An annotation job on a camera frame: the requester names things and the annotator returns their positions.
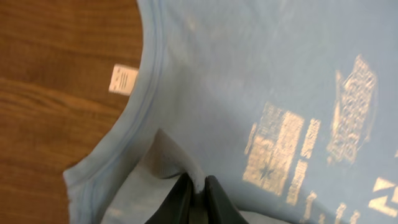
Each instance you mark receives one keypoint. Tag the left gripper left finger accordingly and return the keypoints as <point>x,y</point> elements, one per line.
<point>175,208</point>

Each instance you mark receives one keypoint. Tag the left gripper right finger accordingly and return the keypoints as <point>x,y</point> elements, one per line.
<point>219,207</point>

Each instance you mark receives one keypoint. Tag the light blue printed t-shirt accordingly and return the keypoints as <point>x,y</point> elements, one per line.
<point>291,105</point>

